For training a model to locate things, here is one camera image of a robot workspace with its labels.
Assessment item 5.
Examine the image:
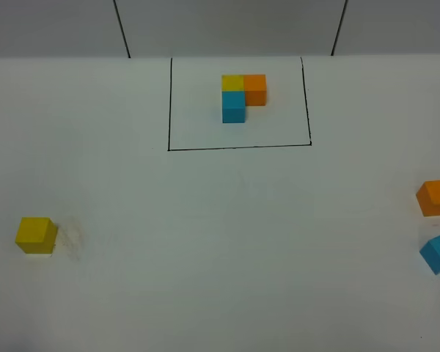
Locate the blue template block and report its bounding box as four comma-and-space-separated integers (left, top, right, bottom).
221, 91, 246, 123

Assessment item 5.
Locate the yellow template block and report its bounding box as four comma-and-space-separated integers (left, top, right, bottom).
221, 75, 244, 92

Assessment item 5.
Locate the orange template block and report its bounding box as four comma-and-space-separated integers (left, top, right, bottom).
243, 74, 267, 106

